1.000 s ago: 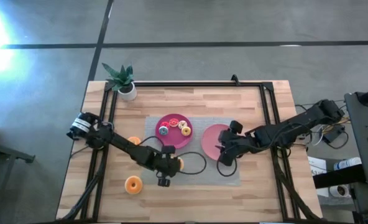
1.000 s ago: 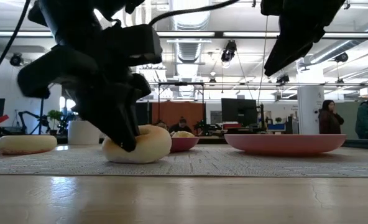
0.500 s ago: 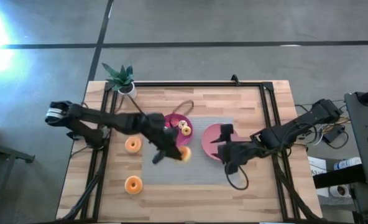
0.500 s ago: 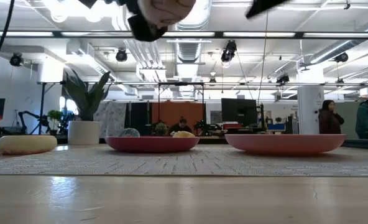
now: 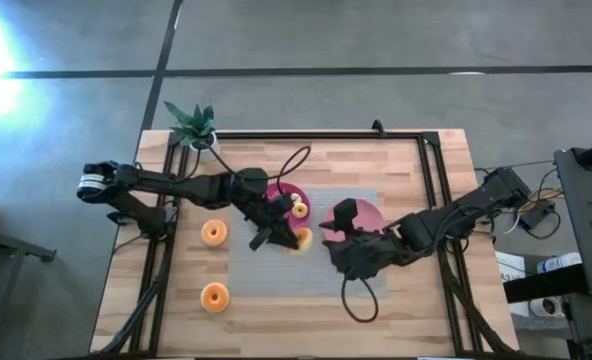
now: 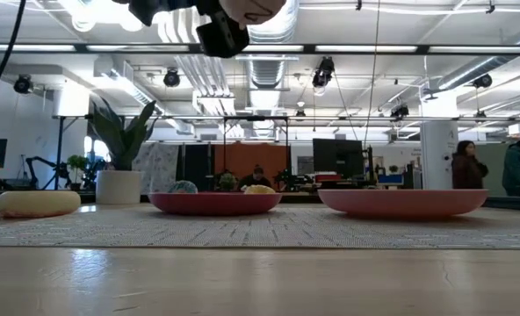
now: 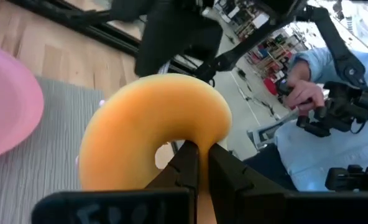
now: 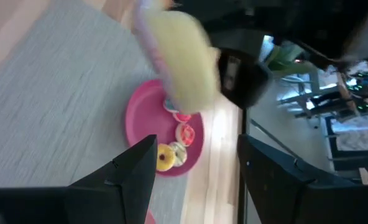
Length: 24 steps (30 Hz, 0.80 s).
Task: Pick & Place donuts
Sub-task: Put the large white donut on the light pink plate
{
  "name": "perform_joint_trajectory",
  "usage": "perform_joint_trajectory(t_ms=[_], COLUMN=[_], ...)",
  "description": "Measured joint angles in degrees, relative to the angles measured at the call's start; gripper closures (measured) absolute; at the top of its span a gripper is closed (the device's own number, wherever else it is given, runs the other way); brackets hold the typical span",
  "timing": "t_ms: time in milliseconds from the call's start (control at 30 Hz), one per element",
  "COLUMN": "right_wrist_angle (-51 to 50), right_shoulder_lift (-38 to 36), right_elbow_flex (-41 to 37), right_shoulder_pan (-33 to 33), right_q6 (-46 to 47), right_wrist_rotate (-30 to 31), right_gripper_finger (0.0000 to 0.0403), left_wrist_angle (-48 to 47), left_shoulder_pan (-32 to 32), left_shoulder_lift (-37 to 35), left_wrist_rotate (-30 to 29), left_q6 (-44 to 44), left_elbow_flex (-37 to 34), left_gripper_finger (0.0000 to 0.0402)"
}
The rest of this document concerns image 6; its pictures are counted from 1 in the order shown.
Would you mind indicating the grey woven placemat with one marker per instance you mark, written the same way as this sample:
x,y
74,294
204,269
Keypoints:
x,y
260,232

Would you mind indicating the white pillar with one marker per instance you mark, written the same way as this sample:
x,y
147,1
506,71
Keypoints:
x,y
438,153

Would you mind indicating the pink round plate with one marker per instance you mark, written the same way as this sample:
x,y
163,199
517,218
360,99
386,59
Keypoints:
x,y
400,202

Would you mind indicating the red box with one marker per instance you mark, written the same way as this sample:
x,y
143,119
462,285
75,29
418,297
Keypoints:
x,y
328,177

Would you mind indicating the black monitor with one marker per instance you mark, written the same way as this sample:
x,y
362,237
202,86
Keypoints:
x,y
338,158

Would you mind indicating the small yellow frosted toy donut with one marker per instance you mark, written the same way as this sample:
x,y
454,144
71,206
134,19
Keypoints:
x,y
260,190

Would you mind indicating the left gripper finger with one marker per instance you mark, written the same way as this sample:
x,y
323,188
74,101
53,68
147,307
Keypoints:
x,y
222,37

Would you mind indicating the small green potted plant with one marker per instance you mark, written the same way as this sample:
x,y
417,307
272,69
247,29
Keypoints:
x,y
76,164

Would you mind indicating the orange partition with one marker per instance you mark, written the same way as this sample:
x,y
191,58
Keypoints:
x,y
251,155

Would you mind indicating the blue bin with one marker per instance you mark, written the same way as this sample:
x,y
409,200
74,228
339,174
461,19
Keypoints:
x,y
389,179

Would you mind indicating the silver ventilation duct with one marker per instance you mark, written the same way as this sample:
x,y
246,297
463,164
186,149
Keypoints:
x,y
266,72

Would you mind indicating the black partition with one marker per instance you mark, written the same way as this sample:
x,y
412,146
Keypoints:
x,y
196,167

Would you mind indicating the standing person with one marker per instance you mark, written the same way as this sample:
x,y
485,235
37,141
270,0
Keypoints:
x,y
467,169

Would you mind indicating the patterned curtain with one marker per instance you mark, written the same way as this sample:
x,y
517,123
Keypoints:
x,y
156,167

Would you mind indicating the green plant in white pot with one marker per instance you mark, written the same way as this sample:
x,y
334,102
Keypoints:
x,y
118,186

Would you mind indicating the black background robot arm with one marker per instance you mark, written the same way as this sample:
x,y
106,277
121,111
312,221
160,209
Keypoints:
x,y
45,164

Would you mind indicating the seated person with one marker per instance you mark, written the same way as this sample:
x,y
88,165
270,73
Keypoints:
x,y
254,179

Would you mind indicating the magenta round plate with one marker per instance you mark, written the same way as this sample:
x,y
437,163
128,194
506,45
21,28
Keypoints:
x,y
216,204

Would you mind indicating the black ceiling spotlight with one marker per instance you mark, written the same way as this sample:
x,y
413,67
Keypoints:
x,y
399,110
323,72
23,83
171,78
482,81

